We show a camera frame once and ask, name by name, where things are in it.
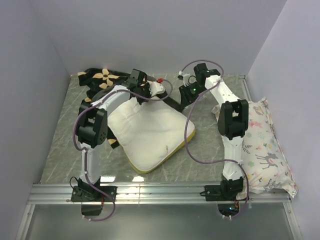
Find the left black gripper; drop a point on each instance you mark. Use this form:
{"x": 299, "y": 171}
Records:
{"x": 147, "y": 86}

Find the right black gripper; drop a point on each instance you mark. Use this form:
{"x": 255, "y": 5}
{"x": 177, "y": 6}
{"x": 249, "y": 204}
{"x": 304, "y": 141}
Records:
{"x": 186, "y": 97}

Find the white pillow yellow edge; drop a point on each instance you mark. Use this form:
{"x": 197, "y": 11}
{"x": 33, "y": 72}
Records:
{"x": 149, "y": 133}

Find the black floral pillowcase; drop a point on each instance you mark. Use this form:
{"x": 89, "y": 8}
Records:
{"x": 97, "y": 79}

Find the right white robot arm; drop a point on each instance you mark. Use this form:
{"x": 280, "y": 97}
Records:
{"x": 232, "y": 124}

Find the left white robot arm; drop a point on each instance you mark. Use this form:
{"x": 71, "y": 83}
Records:
{"x": 91, "y": 126}

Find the patterned white pillow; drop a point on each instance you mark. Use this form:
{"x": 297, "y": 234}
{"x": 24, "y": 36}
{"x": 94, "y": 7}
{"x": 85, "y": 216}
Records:
{"x": 261, "y": 155}

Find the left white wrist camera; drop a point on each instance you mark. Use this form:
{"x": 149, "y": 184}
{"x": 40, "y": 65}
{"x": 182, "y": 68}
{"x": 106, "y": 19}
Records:
{"x": 155, "y": 88}

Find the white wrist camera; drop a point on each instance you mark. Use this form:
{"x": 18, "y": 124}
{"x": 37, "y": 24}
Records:
{"x": 184, "y": 77}
{"x": 155, "y": 88}

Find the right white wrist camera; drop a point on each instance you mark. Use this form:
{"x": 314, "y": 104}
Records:
{"x": 184, "y": 77}

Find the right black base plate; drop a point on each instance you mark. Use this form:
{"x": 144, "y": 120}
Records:
{"x": 212, "y": 193}

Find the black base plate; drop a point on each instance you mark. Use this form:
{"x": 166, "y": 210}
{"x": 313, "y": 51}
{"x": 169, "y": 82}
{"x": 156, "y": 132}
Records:
{"x": 106, "y": 194}
{"x": 212, "y": 193}

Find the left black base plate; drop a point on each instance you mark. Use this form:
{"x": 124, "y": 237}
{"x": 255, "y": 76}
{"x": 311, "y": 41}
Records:
{"x": 106, "y": 194}

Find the aluminium mounting rail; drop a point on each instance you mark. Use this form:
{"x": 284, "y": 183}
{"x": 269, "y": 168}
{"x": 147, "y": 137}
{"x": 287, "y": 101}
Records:
{"x": 157, "y": 211}

